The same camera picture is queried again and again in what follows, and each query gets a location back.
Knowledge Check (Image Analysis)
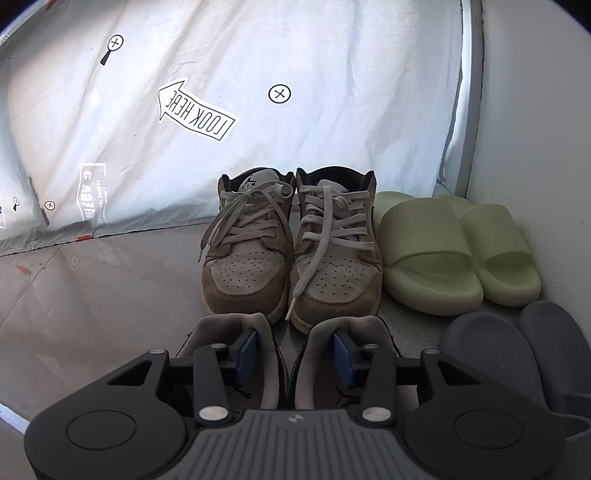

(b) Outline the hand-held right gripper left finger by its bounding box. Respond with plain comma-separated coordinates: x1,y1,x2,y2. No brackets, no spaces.
105,329,259,426

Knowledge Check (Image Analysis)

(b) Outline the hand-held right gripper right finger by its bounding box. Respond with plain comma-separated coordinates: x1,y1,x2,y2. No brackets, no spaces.
331,329,486,424

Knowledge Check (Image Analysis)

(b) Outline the black sneaker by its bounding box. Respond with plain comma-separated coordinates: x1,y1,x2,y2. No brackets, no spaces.
178,313,283,414
287,315,403,414

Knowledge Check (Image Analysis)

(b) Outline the tan suede sneaker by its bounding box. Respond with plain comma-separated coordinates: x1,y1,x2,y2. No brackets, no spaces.
200,167,297,325
285,166,384,334

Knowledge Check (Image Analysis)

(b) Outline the pale green foam slide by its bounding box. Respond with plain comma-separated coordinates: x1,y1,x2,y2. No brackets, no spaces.
372,191,485,318
438,194,542,308

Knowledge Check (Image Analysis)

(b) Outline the grey foam slide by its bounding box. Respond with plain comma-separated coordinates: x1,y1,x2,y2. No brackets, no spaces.
514,301,591,403
438,310,583,444

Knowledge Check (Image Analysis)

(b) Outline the white printed sheet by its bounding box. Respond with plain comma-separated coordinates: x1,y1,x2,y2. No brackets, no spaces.
0,0,476,258

